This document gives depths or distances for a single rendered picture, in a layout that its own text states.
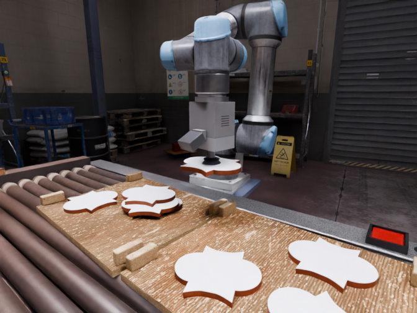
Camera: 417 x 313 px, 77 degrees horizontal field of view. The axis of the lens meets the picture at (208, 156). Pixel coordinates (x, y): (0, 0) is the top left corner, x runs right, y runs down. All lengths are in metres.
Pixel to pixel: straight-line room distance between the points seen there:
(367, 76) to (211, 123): 4.64
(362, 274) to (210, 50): 0.49
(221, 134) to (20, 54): 5.27
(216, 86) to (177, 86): 5.79
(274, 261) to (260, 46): 0.71
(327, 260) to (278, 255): 0.09
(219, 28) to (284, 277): 0.47
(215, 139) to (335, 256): 0.32
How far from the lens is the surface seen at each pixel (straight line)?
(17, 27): 5.77
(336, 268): 0.53
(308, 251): 0.56
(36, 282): 0.58
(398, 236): 0.74
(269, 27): 0.99
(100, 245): 0.61
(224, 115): 0.56
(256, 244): 0.58
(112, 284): 0.54
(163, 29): 6.71
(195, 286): 0.45
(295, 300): 0.45
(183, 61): 0.71
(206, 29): 0.57
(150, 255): 0.52
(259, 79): 0.98
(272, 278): 0.50
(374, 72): 5.10
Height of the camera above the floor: 1.24
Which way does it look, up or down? 14 degrees down
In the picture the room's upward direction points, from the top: straight up
